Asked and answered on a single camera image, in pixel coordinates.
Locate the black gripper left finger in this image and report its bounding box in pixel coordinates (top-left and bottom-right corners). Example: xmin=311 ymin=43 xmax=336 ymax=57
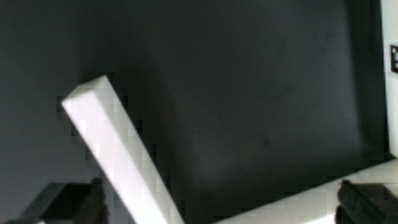
xmin=11 ymin=178 xmax=110 ymax=224

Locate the white sheet with AprilTags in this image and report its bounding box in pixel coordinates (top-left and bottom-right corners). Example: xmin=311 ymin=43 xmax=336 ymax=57
xmin=380 ymin=0 xmax=398 ymax=158

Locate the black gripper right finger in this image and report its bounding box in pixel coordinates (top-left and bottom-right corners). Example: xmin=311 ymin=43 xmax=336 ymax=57
xmin=334 ymin=180 xmax=398 ymax=224

